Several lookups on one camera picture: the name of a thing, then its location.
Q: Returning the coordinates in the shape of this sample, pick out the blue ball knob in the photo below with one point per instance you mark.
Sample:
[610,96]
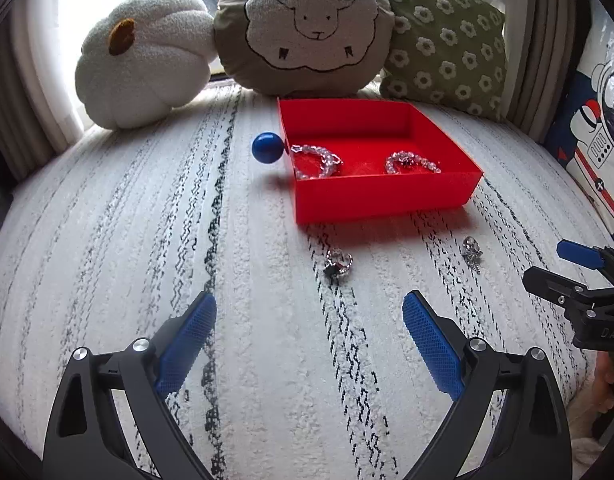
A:
[268,147]

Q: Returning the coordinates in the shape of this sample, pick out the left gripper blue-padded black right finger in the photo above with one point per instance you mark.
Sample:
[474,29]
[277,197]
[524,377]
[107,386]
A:
[507,418]

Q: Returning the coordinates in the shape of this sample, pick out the green daisy pattern pillow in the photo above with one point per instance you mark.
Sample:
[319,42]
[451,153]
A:
[447,52]

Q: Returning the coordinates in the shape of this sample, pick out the white pumpkin plush cushion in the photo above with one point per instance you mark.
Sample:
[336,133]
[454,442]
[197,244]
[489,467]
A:
[146,58]

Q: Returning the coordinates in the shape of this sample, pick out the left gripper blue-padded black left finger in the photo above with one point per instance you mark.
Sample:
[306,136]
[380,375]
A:
[84,438]

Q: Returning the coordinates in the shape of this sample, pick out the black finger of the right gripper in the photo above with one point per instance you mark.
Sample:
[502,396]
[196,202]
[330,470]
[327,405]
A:
[550,286]

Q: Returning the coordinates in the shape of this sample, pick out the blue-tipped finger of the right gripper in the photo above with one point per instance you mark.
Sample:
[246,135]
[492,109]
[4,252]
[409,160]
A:
[589,257]

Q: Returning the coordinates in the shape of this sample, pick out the white black-striped bedspread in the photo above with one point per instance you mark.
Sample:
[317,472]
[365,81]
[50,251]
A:
[311,373]

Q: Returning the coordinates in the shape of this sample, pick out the person's hand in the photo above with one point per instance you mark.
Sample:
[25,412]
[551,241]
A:
[602,393]

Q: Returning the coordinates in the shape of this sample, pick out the red plastic tray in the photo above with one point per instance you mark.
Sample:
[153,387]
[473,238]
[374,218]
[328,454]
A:
[395,160]

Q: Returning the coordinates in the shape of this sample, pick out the astronaut print pillow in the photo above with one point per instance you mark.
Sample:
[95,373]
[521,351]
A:
[581,137]

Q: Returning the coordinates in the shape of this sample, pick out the round beige sheep cushion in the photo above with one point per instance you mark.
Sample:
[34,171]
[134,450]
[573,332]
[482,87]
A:
[303,47]

